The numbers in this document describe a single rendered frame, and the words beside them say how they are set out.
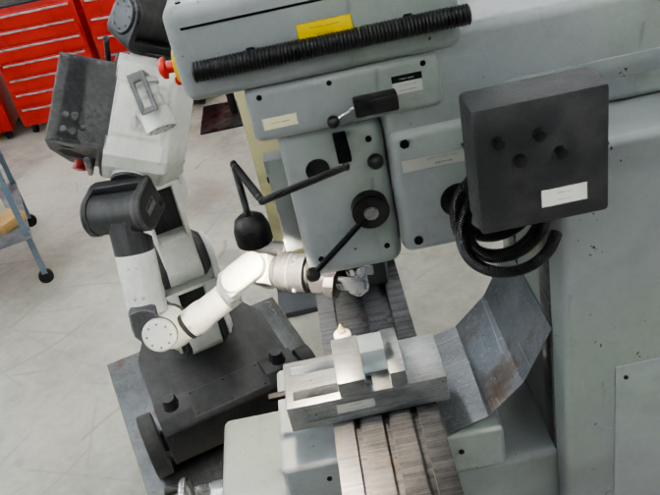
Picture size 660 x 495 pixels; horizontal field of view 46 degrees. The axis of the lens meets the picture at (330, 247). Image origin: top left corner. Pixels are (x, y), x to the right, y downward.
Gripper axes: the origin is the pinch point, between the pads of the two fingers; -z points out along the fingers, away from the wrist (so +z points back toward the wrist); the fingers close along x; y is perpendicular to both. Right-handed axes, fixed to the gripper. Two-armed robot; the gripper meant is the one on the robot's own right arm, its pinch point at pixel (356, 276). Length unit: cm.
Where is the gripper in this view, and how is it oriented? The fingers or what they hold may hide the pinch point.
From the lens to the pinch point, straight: 168.2
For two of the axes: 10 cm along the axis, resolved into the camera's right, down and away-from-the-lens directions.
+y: 1.8, 8.2, 5.4
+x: 3.3, -5.6, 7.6
